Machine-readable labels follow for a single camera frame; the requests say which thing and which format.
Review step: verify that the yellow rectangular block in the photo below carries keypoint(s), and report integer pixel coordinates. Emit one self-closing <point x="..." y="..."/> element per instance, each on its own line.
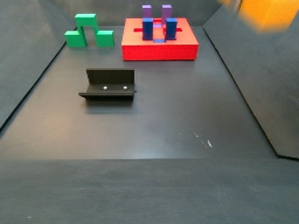
<point x="265" y="15"/>

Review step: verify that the red slotted board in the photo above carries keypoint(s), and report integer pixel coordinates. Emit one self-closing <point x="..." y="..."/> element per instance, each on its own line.
<point x="138" y="49"/>

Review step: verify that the black angled holder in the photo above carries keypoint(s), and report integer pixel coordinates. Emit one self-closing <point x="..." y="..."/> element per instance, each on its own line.
<point x="110" y="84"/>

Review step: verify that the blue U-shaped block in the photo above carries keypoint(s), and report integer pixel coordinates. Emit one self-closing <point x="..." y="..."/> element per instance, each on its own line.
<point x="162" y="31"/>

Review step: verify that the green arch-shaped block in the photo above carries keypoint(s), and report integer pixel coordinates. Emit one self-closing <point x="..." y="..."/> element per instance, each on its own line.
<point x="87" y="30"/>

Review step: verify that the purple U-shaped block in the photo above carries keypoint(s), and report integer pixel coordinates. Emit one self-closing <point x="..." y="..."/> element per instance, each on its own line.
<point x="166" y="11"/>

